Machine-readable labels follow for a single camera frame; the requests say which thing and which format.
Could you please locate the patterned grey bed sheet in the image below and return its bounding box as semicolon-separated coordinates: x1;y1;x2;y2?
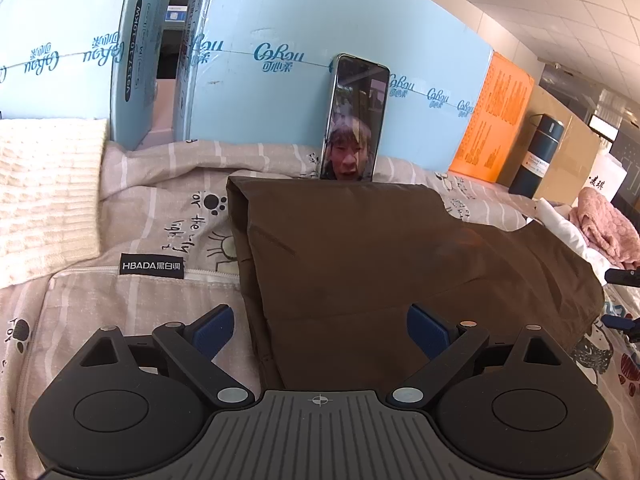
0;137;640;480

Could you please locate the large light blue carton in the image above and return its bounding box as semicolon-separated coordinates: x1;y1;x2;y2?
172;0;494;182

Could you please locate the brown cardboard box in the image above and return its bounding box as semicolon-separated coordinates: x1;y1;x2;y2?
497;85;604;202

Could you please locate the narrow light blue carton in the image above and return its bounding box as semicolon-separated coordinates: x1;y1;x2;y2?
0;0;179;152

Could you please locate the smartphone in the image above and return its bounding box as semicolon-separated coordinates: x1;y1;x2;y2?
318;52;391;184

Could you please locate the white garment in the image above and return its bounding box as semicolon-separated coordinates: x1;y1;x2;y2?
525;198;617;272

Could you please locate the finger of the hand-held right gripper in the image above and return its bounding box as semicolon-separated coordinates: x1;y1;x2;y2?
601;313;640;344
604;268;640;289

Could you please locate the pink knitted garment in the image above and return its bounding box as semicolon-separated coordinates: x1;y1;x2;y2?
568;186;640;270

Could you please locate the cream knitted sweater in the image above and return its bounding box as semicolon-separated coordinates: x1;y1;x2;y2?
0;117;110;289

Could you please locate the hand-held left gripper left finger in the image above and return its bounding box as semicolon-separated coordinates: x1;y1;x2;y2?
80;304;252;409

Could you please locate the dark blue thermos bottle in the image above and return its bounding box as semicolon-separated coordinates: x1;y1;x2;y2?
508;113;566;199

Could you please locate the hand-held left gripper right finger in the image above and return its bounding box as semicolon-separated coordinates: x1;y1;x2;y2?
388;302;572;408

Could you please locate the white paper bag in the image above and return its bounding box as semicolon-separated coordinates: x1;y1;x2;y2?
584;152;629;202

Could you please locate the brown garment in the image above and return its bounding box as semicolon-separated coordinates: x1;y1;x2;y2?
225;174;606;392

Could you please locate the orange printed box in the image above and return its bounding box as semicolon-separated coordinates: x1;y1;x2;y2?
448;51;535;185

